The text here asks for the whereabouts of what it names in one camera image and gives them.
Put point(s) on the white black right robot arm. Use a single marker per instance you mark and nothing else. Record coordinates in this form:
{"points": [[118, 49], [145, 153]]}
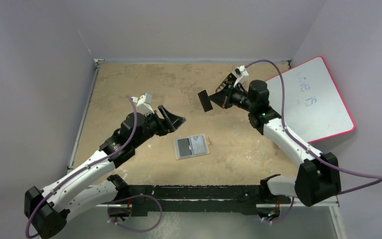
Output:
{"points": [[317, 178]]}

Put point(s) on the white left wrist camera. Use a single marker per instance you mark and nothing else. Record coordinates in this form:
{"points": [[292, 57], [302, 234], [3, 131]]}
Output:
{"points": [[142, 104]]}

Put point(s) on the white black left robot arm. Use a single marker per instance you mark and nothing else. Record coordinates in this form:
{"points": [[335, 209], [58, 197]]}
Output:
{"points": [[49, 209]]}

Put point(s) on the aluminium frame rail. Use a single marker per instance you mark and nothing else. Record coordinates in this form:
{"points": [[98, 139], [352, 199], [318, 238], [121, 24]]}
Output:
{"points": [[267, 191]]}

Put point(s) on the beige oval card tray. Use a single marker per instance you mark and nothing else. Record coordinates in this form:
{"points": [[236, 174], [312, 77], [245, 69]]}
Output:
{"points": [[229, 80]]}

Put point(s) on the pink framed whiteboard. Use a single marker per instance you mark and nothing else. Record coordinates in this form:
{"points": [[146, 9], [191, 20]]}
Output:
{"points": [[311, 102]]}

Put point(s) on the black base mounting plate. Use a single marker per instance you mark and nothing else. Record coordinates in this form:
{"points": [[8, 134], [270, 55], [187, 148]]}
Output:
{"points": [[141, 205]]}

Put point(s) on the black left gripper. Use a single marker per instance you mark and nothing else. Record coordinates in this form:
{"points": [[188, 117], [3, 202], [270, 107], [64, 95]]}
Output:
{"points": [[174, 122]]}

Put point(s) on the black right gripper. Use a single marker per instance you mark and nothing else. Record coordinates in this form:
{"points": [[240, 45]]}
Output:
{"points": [[226, 93]]}

